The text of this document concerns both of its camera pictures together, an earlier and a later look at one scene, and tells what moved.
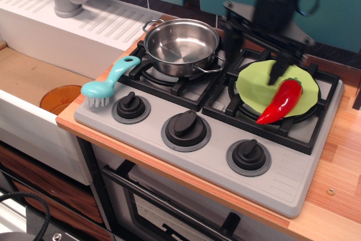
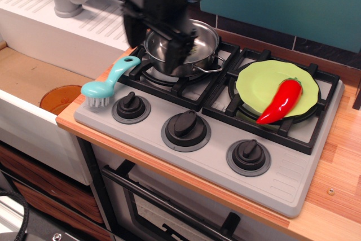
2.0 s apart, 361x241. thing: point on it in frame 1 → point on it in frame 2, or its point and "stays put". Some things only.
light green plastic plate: (252, 86) stays put
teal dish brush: (97, 93) stays put
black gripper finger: (280, 68) → (177, 52)
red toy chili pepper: (285, 103) stays put
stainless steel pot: (180, 48) stays put
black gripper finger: (233, 41) → (136, 30)
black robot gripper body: (271, 21) → (164, 5)
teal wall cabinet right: (336, 22) stays put
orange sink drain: (55, 99) stays put
